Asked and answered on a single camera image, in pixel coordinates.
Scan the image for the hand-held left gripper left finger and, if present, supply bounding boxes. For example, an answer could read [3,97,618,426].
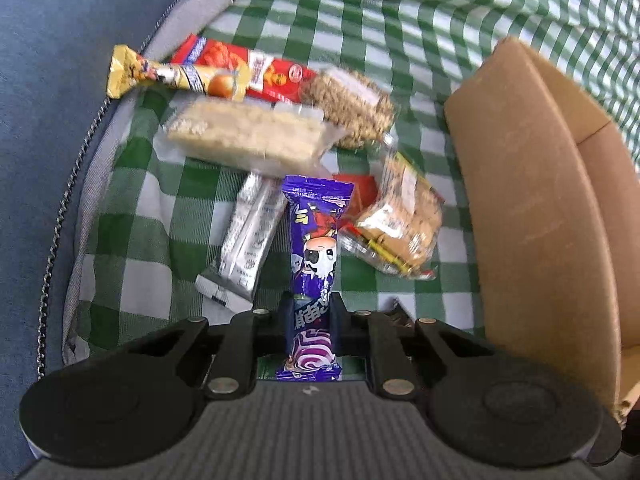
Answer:
[116,292,297,401]

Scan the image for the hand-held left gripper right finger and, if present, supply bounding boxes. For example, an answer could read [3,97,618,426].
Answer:
[327,291,507,401]

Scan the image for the purple cartoon snack packet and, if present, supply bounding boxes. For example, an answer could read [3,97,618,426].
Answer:
[276,175,355,382]

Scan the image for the brown cardboard box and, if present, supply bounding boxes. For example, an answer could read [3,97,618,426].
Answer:
[444,37,640,431]

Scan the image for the gold twisted snack packet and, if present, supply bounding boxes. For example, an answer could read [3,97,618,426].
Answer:
[107,45,248,102]

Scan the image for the silver snack packet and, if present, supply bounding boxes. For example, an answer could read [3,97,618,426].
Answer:
[195,171,288,306]

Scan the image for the clear packet brown crackers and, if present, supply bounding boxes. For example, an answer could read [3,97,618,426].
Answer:
[340,150,446,278]

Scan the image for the small flat red packet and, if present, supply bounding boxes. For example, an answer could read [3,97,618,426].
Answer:
[332,174,381,231]

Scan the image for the clear packet pale rice bar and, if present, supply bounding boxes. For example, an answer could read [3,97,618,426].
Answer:
[156,99,351,178]

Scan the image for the round grain cracker packet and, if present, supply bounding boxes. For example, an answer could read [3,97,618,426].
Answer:
[300,67,398,150]

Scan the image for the red snack packet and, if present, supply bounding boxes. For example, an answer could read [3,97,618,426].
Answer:
[171,34,318,103]

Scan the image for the green checked cloth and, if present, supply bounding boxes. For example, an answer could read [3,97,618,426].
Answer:
[75,0,640,386]

